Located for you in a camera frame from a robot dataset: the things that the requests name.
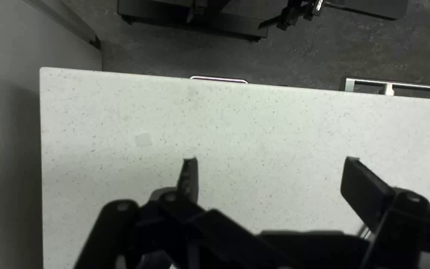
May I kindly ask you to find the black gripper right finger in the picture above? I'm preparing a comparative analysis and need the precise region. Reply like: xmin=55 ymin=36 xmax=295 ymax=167
xmin=338 ymin=155 xmax=430 ymax=244

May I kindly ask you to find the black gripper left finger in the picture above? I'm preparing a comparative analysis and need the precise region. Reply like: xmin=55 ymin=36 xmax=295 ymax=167
xmin=150 ymin=157 xmax=207 ymax=217

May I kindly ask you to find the black equipment base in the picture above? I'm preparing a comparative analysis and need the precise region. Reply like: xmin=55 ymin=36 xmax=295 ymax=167
xmin=116 ymin=0 xmax=271 ymax=43

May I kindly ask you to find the black tripod stand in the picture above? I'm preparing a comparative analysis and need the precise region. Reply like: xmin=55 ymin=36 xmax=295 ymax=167
xmin=258 ymin=0 xmax=325 ymax=31

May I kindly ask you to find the white flat handle bar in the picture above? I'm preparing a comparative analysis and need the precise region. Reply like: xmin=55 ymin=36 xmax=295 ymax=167
xmin=188 ymin=75 xmax=250 ymax=85

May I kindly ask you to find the grey metal frame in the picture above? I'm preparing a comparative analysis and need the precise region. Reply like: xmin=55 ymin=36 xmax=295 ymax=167
xmin=343 ymin=76 xmax=430 ymax=99

